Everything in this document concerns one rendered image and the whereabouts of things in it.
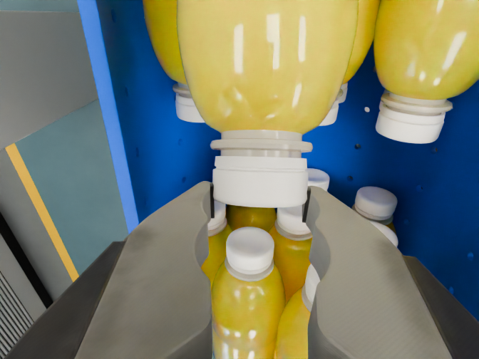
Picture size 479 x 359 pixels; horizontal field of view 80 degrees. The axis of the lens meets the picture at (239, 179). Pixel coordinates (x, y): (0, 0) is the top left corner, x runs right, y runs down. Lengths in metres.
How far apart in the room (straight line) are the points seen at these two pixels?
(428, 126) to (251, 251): 0.15
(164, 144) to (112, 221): 1.56
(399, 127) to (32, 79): 0.94
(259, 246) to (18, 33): 0.91
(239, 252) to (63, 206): 1.70
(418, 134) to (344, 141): 0.16
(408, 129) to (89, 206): 1.71
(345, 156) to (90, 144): 1.38
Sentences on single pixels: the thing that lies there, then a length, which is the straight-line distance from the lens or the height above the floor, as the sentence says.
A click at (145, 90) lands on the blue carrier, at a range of 0.24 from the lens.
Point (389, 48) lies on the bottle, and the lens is 0.20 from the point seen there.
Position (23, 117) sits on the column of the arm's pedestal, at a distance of 0.96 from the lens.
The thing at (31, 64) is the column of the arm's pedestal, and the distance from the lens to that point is 1.03.
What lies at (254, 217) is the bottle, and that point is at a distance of 0.32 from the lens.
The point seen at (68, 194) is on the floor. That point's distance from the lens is 1.82.
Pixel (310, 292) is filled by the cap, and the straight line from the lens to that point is 0.22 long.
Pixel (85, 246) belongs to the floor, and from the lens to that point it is 2.03.
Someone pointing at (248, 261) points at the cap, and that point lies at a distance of 0.23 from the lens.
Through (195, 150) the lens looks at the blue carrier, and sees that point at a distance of 0.31.
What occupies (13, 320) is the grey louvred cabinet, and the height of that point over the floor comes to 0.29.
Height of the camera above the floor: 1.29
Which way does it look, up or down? 60 degrees down
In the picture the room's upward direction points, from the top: 176 degrees counter-clockwise
